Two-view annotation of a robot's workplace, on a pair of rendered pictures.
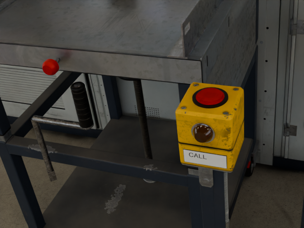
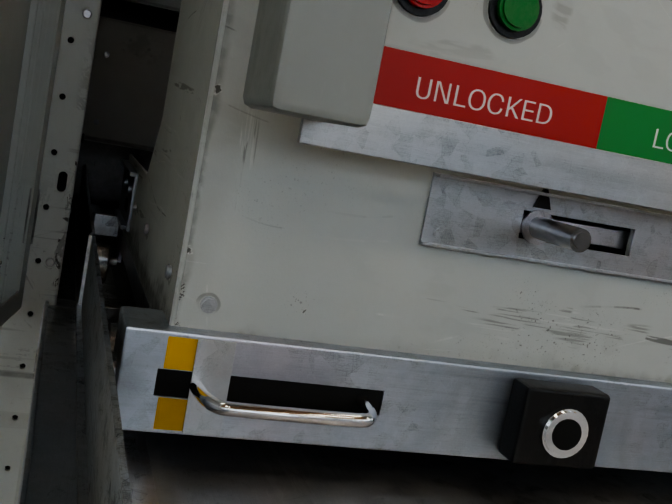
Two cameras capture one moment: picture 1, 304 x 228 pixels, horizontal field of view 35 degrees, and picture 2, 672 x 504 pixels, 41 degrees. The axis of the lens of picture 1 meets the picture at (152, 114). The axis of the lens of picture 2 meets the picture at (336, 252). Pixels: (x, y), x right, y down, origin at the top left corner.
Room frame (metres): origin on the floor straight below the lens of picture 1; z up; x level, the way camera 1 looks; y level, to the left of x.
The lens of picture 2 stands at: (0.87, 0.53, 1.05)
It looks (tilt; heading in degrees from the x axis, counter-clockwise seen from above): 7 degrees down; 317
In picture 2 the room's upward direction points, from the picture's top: 11 degrees clockwise
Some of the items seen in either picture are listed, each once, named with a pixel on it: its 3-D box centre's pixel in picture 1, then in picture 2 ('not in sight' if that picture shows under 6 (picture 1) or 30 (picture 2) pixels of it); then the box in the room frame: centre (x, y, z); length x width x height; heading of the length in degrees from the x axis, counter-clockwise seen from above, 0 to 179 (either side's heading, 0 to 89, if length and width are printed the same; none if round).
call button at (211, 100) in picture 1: (210, 99); not in sight; (0.55, -0.08, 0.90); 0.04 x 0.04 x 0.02
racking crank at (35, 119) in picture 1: (64, 136); not in sight; (0.88, 0.21, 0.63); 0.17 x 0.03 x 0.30; 64
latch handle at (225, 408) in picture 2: not in sight; (287, 401); (1.24, 0.20, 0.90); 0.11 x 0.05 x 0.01; 65
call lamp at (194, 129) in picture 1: (201, 135); not in sight; (0.51, -0.06, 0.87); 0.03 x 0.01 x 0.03; 64
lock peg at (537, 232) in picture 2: not in sight; (557, 218); (1.18, 0.07, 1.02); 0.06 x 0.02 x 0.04; 155
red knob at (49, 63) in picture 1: (52, 64); not in sight; (0.86, 0.19, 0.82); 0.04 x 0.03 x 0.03; 154
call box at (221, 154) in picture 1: (211, 125); not in sight; (0.55, -0.08, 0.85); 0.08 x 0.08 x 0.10; 64
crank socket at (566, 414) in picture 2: not in sight; (556, 425); (1.16, 0.04, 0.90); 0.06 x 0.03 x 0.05; 65
